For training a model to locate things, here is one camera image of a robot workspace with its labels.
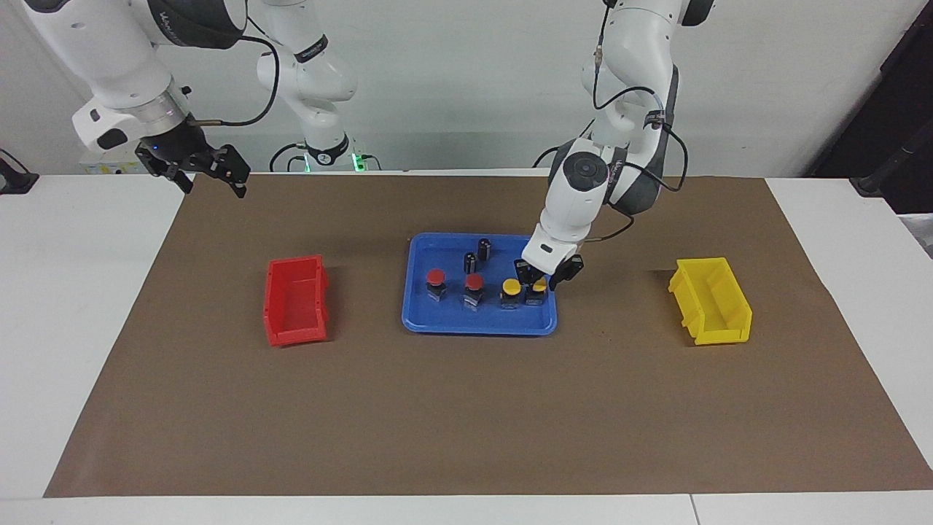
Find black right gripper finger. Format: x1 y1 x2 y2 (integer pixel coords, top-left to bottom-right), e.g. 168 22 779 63
210 144 251 199
156 164 195 195

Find blue plastic tray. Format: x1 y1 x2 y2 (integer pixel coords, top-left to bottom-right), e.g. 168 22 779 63
401 233 559 337

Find white device with yellow labels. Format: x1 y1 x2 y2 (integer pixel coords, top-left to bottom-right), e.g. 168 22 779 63
79 155 150 176

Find yellow plastic bin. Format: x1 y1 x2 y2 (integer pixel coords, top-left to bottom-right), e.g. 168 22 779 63
668 257 753 346

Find red plastic bin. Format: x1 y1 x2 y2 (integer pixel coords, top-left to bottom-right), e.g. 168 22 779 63
263 254 330 348

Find brown paper table mat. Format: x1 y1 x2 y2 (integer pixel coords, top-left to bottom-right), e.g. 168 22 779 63
44 174 933 499

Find black metal stand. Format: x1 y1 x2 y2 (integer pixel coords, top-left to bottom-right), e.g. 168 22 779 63
851 130 933 198

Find black background panel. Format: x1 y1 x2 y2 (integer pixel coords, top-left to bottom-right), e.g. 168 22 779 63
808 0 933 216

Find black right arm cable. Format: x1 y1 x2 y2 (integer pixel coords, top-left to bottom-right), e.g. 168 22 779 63
190 34 282 129

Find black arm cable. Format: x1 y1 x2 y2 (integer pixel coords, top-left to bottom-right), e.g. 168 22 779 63
190 34 282 129
582 0 690 243

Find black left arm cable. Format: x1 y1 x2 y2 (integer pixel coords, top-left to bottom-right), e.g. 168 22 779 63
582 0 690 243

